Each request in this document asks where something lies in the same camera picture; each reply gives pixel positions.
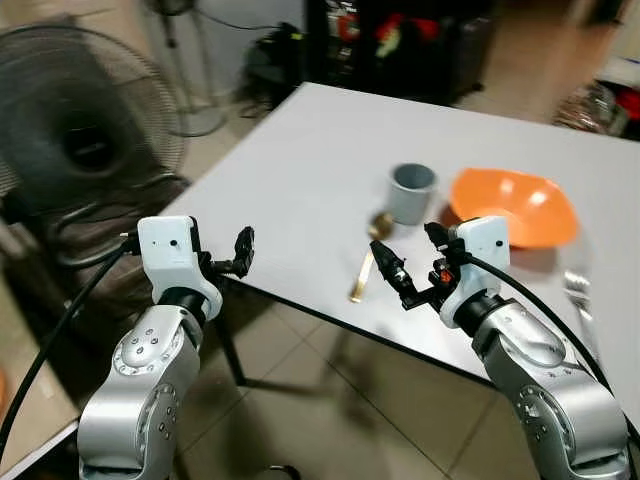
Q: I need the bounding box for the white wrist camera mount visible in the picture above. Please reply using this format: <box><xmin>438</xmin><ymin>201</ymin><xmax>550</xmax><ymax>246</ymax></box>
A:
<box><xmin>137</xmin><ymin>215</ymin><xmax>224</xmax><ymax>320</ymax></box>
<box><xmin>439</xmin><ymin>215</ymin><xmax>512</xmax><ymax>330</ymax></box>

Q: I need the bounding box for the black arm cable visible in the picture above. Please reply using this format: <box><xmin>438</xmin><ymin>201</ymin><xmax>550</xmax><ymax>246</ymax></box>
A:
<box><xmin>0</xmin><ymin>233</ymin><xmax>140</xmax><ymax>463</ymax></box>
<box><xmin>462</xmin><ymin>252</ymin><xmax>640</xmax><ymax>448</ymax></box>

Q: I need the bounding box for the red and clear bag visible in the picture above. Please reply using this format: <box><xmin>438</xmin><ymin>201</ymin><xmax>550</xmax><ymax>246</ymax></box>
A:
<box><xmin>553</xmin><ymin>78</ymin><xmax>640</xmax><ymax>139</ymax></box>

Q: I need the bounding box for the gold spoon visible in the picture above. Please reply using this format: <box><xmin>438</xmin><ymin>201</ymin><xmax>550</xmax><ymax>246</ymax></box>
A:
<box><xmin>348</xmin><ymin>211</ymin><xmax>395</xmax><ymax>304</ymax></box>

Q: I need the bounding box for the grey cup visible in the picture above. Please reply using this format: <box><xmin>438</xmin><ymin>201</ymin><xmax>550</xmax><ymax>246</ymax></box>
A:
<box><xmin>388</xmin><ymin>163</ymin><xmax>440</xmax><ymax>228</ymax></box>

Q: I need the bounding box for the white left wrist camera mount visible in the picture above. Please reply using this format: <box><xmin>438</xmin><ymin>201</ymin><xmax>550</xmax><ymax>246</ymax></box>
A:
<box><xmin>137</xmin><ymin>215</ymin><xmax>224</xmax><ymax>320</ymax></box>

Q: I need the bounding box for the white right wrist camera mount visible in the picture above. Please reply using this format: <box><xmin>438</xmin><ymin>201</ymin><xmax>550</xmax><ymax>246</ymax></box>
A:
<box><xmin>439</xmin><ymin>215</ymin><xmax>512</xmax><ymax>330</ymax></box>

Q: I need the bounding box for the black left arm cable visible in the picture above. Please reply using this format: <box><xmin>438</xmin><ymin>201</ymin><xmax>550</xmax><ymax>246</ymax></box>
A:
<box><xmin>0</xmin><ymin>233</ymin><xmax>140</xmax><ymax>463</ymax></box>

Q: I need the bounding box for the black bag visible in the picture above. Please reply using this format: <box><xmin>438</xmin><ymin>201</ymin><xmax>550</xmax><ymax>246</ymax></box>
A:
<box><xmin>243</xmin><ymin>24</ymin><xmax>308</xmax><ymax>107</ymax></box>

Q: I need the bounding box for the orange bowl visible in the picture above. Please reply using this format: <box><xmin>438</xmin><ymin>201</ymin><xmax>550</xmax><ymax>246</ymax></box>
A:
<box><xmin>448</xmin><ymin>167</ymin><xmax>580</xmax><ymax>250</ymax></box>

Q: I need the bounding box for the black shelf unit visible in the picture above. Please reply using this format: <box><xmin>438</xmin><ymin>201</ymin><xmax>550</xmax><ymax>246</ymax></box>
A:
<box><xmin>303</xmin><ymin>0</ymin><xmax>498</xmax><ymax>108</ymax></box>

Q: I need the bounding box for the silver fork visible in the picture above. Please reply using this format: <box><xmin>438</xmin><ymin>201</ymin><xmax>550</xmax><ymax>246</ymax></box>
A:
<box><xmin>562</xmin><ymin>269</ymin><xmax>603</xmax><ymax>353</ymax></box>

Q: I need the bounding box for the black floor fan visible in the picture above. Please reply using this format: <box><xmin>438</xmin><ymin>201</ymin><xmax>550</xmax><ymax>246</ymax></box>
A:
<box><xmin>0</xmin><ymin>24</ymin><xmax>191</xmax><ymax>273</ymax></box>

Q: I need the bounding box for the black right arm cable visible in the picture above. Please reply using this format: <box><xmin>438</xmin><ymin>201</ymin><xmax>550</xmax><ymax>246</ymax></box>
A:
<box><xmin>462</xmin><ymin>252</ymin><xmax>640</xmax><ymax>448</ymax></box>

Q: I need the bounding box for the grey fan stand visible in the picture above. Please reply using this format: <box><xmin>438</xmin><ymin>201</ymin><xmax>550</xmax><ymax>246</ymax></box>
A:
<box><xmin>143</xmin><ymin>0</ymin><xmax>232</xmax><ymax>139</ymax></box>

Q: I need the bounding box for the black table leg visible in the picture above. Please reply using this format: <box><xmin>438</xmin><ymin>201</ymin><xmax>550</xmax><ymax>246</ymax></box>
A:
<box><xmin>213</xmin><ymin>306</ymin><xmax>248</xmax><ymax>388</ymax></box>

